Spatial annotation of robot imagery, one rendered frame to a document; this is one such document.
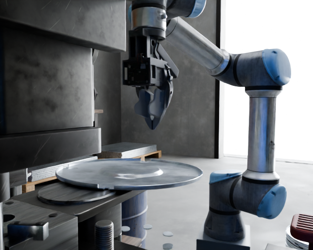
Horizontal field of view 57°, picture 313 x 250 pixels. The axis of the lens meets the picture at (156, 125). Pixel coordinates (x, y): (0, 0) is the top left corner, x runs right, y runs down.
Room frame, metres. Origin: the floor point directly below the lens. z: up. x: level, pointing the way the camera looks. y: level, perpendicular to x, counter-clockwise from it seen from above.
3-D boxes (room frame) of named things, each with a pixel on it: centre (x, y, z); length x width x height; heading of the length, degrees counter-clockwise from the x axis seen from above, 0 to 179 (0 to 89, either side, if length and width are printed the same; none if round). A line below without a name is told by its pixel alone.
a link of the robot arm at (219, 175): (1.03, -0.26, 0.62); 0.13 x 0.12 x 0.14; 40
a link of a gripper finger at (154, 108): (0.63, 0.00, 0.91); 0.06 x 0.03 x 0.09; 149
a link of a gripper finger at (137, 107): (0.65, 0.03, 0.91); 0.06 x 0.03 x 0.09; 149
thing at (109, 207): (0.49, 0.10, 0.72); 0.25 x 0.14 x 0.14; 150
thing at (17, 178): (0.35, 0.18, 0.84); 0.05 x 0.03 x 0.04; 60
